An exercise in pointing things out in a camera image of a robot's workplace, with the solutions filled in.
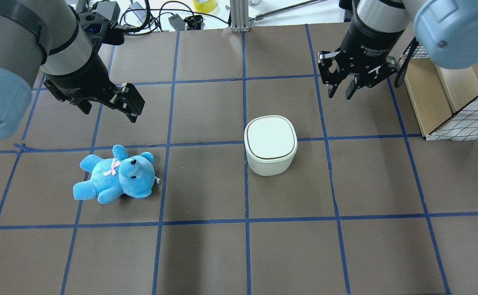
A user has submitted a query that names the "aluminium frame post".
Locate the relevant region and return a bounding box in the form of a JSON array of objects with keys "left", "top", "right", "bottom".
[{"left": 229, "top": 0, "right": 251, "bottom": 32}]

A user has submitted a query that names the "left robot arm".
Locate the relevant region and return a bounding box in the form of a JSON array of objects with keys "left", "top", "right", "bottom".
[{"left": 0, "top": 0, "right": 145, "bottom": 140}]

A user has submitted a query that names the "yellow tape roll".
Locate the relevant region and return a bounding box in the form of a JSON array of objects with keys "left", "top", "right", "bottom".
[{"left": 192, "top": 0, "right": 217, "bottom": 14}]

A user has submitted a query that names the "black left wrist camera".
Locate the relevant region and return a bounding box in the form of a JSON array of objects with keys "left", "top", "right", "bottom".
[{"left": 75, "top": 0, "right": 124, "bottom": 52}]

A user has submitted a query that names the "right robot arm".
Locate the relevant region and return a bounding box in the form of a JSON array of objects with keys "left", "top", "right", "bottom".
[{"left": 318, "top": 0, "right": 478, "bottom": 100}]

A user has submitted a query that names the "white trash can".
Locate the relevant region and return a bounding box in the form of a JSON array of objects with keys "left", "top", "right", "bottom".
[{"left": 244, "top": 115, "right": 298, "bottom": 176}]

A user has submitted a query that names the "blue teddy bear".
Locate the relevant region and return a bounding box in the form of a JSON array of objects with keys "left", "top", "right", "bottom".
[{"left": 73, "top": 145, "right": 161, "bottom": 204}]

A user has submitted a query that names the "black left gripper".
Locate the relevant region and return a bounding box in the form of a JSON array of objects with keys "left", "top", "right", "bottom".
[{"left": 43, "top": 72, "right": 145, "bottom": 123}]

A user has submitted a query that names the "wooden wire mesh shelf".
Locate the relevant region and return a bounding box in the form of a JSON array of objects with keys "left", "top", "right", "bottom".
[{"left": 404, "top": 45, "right": 478, "bottom": 141}]

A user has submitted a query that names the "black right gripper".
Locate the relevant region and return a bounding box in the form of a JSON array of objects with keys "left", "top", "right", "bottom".
[{"left": 318, "top": 25, "right": 399, "bottom": 100}]

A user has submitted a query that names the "black power adapter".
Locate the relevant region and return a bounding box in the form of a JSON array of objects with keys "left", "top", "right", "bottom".
[{"left": 168, "top": 14, "right": 188, "bottom": 31}]

